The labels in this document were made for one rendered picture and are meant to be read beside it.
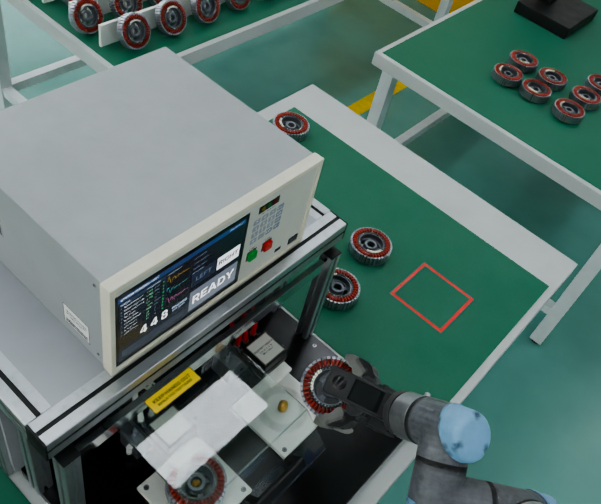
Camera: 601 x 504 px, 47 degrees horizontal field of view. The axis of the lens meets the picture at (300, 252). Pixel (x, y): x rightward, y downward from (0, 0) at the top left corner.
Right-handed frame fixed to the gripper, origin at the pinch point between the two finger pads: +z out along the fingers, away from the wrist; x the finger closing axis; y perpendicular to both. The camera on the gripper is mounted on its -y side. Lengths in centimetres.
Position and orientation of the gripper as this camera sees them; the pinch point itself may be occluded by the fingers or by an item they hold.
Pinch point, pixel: (328, 386)
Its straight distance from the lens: 127.6
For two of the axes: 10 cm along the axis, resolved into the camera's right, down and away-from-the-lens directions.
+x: 4.5, -8.5, 2.6
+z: -5.0, 0.0, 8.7
